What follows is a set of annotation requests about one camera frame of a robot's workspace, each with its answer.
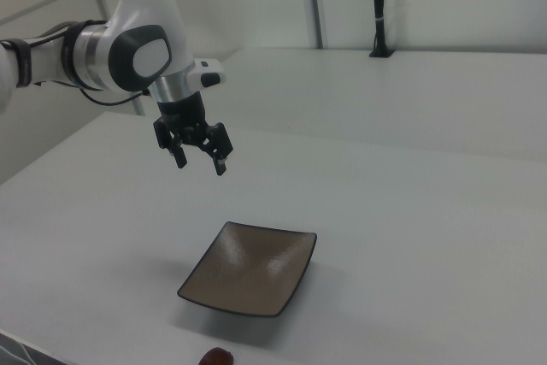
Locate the square brown ceramic plate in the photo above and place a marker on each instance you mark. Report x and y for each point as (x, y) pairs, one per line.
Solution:
(248, 271)

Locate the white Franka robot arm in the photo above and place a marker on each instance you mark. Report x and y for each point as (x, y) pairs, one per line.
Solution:
(141, 19)

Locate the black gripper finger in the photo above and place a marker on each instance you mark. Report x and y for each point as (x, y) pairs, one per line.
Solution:
(220, 147)
(171, 138)

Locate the small round red-brown food item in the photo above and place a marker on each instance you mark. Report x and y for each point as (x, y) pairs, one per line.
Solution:
(218, 357)

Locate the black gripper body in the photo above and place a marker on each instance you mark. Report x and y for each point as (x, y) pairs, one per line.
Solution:
(181, 110)

